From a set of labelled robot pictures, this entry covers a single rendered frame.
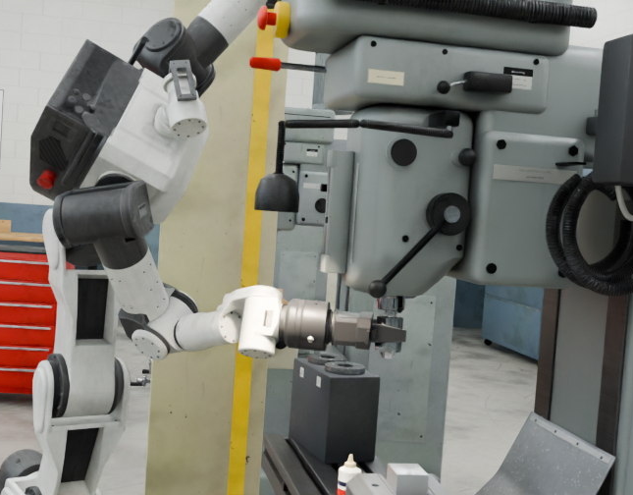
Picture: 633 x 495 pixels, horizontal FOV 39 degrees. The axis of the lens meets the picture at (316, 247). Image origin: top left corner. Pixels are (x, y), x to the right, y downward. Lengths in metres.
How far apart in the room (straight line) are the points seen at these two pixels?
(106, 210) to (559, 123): 0.79
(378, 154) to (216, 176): 1.81
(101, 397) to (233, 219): 1.35
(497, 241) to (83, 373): 0.97
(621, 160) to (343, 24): 0.47
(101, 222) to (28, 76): 9.05
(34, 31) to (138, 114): 8.96
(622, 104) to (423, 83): 0.32
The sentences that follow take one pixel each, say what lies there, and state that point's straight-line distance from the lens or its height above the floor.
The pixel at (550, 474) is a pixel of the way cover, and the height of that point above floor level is 0.99.
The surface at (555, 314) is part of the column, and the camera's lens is 1.81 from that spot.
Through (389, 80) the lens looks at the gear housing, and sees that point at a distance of 1.45.
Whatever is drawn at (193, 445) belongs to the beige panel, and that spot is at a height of 0.54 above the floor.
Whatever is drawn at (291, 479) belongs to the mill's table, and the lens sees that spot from 1.83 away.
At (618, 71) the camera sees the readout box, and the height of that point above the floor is 1.67.
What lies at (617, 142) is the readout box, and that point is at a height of 1.57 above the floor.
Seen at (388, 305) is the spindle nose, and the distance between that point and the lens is 1.56.
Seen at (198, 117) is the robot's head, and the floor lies 1.60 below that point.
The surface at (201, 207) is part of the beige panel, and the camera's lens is 3.23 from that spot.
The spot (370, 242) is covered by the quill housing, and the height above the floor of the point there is 1.40.
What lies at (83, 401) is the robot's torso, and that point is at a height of 0.99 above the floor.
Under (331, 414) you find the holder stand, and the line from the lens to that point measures 1.93.
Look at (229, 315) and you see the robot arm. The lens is 1.66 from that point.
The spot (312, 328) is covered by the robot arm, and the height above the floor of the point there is 1.24.
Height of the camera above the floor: 1.46
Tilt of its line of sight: 3 degrees down
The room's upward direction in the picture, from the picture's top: 4 degrees clockwise
